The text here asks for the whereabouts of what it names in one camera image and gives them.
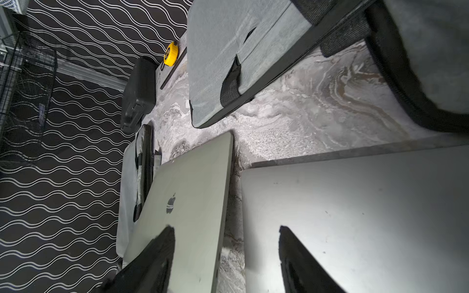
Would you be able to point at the aluminium frame profile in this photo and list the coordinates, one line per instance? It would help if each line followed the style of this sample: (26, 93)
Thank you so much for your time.
(92, 76)

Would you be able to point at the grey zippered laptop bag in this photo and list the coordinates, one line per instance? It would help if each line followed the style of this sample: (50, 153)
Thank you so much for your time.
(422, 50)

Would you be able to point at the black wire basket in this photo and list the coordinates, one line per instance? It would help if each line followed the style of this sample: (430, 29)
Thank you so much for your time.
(28, 74)

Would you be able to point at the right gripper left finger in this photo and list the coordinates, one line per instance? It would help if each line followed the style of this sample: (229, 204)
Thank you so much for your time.
(150, 272)

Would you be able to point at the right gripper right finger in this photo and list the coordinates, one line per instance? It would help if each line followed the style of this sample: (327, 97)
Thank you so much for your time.
(301, 272)

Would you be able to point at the yellow tape measure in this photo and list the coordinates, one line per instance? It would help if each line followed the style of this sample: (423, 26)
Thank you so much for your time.
(171, 54)

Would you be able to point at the black plastic tool case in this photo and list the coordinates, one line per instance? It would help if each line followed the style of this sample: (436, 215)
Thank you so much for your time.
(139, 97)

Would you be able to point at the dark grey laptop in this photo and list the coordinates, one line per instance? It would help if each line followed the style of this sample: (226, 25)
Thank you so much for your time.
(391, 218)

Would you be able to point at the black hex key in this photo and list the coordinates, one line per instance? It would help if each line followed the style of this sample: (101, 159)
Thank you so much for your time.
(173, 69)

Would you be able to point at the white wire mesh basket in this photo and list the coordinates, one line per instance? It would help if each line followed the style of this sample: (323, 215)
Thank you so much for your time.
(17, 6)

